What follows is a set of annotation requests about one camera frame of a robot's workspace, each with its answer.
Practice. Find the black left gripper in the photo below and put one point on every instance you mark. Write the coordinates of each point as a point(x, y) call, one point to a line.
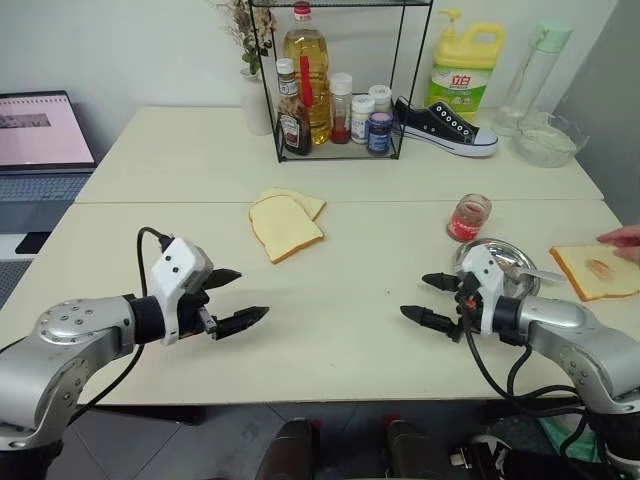
point(192, 312)

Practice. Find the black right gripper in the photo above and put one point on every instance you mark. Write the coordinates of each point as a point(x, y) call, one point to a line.
point(466, 292)

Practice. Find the large toast bread slice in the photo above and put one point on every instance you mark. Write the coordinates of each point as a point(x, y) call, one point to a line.
point(285, 225)

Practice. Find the jam-smeared toast bread slice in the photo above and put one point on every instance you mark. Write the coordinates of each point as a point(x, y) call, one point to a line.
point(590, 280)

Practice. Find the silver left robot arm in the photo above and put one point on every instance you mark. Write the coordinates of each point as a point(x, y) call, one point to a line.
point(75, 325)

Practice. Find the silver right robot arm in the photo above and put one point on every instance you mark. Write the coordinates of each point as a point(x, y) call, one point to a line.
point(575, 325)

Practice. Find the glass jam jar red label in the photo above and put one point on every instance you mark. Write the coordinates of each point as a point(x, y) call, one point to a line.
point(467, 220)

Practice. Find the small toast bread slice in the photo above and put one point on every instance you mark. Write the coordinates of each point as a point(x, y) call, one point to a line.
point(312, 204)

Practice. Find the person's bare hand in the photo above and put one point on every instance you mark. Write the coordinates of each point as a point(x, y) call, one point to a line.
point(625, 242)

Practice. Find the round metal plate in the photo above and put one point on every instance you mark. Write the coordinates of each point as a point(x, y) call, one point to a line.
point(500, 252)

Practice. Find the clear plastic spoon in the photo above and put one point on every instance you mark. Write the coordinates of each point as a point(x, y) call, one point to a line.
point(550, 276)

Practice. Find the dark rounded shape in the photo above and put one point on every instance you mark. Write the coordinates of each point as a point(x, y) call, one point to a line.
point(415, 450)
point(290, 450)

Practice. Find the blue label jar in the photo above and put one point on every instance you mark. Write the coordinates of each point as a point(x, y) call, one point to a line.
point(379, 135)

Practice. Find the black canvas sneaker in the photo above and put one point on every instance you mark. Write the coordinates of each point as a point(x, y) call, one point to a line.
point(440, 122)

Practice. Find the dark sauce bottle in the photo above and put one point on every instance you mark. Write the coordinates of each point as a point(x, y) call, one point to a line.
point(295, 130)

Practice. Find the white seasoning jar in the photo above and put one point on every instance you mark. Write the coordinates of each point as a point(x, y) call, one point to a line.
point(361, 125)
point(380, 97)

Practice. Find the glass bowl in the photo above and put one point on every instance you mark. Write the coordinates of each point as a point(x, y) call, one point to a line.
point(545, 145)

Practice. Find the green plastic bag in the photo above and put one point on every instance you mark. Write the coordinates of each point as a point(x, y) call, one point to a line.
point(565, 437)

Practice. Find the white vase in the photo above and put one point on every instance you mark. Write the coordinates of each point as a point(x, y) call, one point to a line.
point(255, 110)

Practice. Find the clear spice jar red contents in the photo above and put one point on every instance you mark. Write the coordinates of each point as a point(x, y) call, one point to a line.
point(341, 115)

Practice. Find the black rectangular pad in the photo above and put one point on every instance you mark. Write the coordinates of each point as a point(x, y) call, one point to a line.
point(32, 242)

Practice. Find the yellow detergent bottle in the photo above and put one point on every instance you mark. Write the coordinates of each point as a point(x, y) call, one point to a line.
point(460, 80)

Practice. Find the clear bottle green cap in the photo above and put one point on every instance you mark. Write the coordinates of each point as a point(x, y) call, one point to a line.
point(540, 75)

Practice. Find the cooking oil bottle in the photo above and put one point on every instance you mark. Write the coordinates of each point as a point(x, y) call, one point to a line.
point(307, 55)

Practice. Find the grey laptop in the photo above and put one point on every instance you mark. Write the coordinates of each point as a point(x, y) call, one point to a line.
point(40, 130)

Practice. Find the dried flowers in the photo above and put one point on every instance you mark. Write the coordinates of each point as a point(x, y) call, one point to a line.
point(250, 30)

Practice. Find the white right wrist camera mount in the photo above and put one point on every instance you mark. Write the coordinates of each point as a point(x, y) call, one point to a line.
point(480, 265)

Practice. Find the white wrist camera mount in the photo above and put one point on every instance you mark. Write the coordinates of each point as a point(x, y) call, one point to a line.
point(480, 265)
point(175, 265)

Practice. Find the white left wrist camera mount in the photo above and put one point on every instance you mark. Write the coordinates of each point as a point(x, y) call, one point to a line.
point(175, 265)

